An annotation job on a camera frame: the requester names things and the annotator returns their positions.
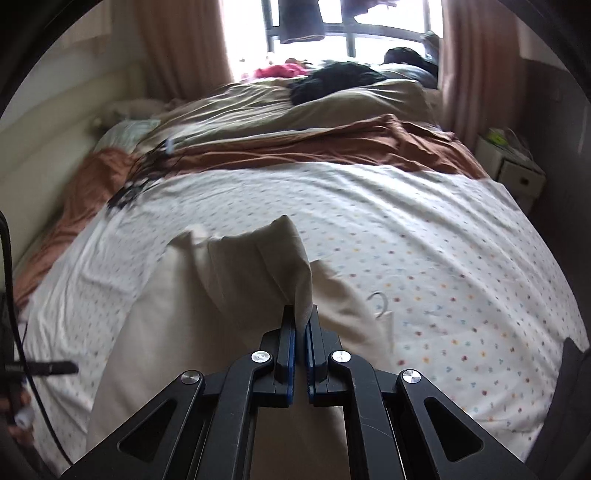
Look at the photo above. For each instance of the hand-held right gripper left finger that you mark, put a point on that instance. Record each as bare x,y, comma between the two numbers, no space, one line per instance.
290,344

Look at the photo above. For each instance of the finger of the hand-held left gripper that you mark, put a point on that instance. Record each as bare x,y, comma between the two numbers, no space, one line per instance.
46,368

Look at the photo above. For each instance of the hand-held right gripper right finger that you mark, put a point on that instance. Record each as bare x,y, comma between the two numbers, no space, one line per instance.
308,350

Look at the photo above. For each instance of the beige jacket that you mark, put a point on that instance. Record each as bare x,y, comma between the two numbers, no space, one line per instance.
184,323

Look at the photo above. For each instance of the white clothes hanger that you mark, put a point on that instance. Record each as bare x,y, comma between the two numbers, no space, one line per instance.
381,304

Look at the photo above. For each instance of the black clothes pile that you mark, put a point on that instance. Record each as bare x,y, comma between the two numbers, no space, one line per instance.
337,78

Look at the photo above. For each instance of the person's left hand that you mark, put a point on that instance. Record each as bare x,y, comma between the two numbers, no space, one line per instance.
16,434

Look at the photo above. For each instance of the white dotted bed sheet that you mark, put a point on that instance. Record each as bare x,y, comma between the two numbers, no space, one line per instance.
415,230

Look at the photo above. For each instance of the brown blanket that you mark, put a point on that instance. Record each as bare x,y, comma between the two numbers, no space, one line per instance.
323,147

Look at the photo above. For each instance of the cream padded headboard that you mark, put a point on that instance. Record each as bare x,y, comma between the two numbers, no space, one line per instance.
55,138

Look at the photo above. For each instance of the pale green patterned pillow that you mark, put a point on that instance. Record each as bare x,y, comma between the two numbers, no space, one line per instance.
129,131

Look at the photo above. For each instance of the beige duvet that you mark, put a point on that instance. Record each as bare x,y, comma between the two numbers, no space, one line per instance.
360,106

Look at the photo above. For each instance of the dark cloth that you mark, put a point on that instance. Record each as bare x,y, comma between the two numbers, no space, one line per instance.
570,392

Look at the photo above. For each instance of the white nightstand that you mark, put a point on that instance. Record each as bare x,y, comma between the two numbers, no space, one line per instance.
512,170

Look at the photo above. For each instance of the pink cloth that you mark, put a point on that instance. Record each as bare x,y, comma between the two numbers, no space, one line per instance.
281,71

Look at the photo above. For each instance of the grey pillow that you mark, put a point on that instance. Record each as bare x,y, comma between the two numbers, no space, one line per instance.
411,76

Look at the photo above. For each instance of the black hat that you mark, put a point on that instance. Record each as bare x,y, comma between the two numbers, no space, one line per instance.
404,54

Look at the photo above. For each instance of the window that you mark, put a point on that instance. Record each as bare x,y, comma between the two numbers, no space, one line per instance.
369,41

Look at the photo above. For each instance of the hanging dark garment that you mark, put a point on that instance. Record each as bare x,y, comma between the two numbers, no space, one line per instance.
300,21
369,7

